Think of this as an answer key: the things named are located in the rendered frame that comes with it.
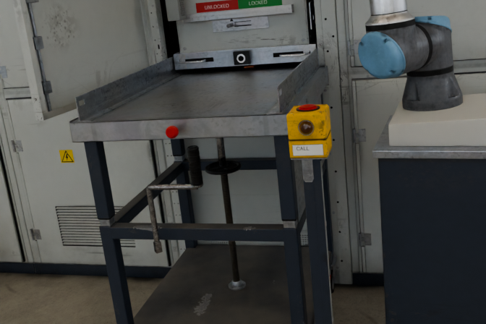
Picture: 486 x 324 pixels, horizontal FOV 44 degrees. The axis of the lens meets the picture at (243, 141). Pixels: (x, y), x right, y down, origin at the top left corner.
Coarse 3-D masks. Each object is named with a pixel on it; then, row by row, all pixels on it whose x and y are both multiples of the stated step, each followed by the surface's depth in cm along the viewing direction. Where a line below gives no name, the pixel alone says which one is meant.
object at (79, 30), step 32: (32, 0) 169; (64, 0) 185; (96, 0) 198; (128, 0) 214; (32, 32) 173; (64, 32) 185; (96, 32) 199; (128, 32) 215; (32, 64) 170; (64, 64) 185; (96, 64) 199; (128, 64) 215; (32, 96) 173; (64, 96) 186
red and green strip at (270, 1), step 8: (232, 0) 216; (240, 0) 216; (248, 0) 215; (256, 0) 214; (264, 0) 213; (272, 0) 213; (280, 0) 212; (200, 8) 220; (208, 8) 219; (216, 8) 219; (224, 8) 218; (232, 8) 217; (240, 8) 216
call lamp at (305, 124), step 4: (304, 120) 123; (308, 120) 123; (300, 124) 123; (304, 124) 122; (308, 124) 122; (312, 124) 123; (300, 128) 123; (304, 128) 122; (308, 128) 122; (312, 128) 123; (300, 132) 124; (304, 132) 122; (308, 132) 122
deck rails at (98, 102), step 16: (160, 64) 216; (304, 64) 184; (128, 80) 191; (144, 80) 203; (160, 80) 216; (288, 80) 159; (304, 80) 183; (80, 96) 164; (96, 96) 172; (112, 96) 181; (128, 96) 191; (288, 96) 158; (80, 112) 163; (96, 112) 172; (272, 112) 149
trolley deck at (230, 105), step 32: (160, 96) 188; (192, 96) 182; (224, 96) 177; (256, 96) 172; (96, 128) 162; (128, 128) 160; (160, 128) 157; (192, 128) 155; (224, 128) 153; (256, 128) 151
